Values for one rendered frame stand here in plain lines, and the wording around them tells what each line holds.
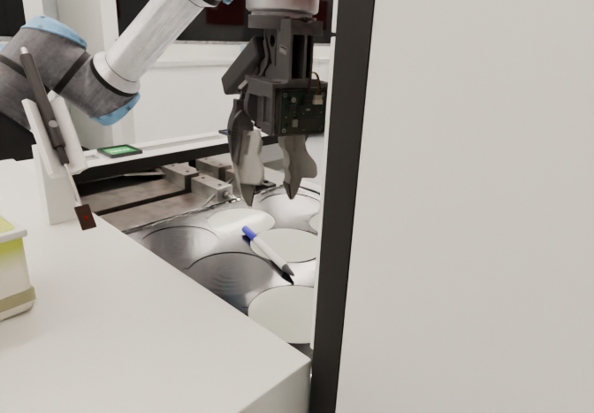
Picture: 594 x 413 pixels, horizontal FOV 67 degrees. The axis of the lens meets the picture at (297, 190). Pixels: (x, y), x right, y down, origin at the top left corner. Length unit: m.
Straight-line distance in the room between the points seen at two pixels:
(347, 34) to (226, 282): 0.36
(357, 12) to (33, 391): 0.28
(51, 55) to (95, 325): 0.81
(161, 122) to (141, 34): 2.89
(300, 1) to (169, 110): 3.48
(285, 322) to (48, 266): 0.22
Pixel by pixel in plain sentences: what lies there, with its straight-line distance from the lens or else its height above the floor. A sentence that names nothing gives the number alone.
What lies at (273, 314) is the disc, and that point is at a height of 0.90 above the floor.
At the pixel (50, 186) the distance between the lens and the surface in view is 0.53.
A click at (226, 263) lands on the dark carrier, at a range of 0.57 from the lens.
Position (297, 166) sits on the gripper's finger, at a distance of 0.54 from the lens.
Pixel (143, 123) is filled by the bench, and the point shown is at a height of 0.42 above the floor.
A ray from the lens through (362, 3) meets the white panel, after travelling 0.23.
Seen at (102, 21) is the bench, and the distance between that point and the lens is 3.87.
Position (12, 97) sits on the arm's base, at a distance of 1.08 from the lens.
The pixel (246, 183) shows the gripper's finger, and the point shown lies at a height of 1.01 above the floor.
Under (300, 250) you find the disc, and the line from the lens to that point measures 0.60.
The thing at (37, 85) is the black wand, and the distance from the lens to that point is 0.53.
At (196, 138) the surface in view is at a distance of 0.93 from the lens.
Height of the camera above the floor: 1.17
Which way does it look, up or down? 20 degrees down
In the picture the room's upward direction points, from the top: 3 degrees clockwise
